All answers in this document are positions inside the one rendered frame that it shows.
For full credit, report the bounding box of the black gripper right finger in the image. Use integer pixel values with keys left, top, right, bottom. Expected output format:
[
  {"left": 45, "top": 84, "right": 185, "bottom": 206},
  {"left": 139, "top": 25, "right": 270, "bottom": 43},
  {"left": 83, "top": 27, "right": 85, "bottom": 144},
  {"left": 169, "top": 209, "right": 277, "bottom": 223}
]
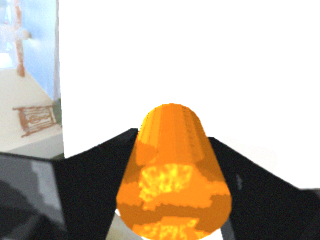
[{"left": 208, "top": 136, "right": 320, "bottom": 240}]

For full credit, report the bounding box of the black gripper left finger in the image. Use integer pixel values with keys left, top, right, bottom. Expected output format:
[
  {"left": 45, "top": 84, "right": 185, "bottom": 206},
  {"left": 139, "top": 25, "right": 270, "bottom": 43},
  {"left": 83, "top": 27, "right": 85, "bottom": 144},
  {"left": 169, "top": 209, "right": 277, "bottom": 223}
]
[{"left": 0, "top": 127, "right": 139, "bottom": 240}]

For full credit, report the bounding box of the orange knob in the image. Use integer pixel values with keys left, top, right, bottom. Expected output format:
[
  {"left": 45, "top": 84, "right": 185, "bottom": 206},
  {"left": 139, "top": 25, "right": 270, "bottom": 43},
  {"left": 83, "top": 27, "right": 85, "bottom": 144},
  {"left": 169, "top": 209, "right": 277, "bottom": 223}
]
[{"left": 116, "top": 103, "right": 232, "bottom": 240}]

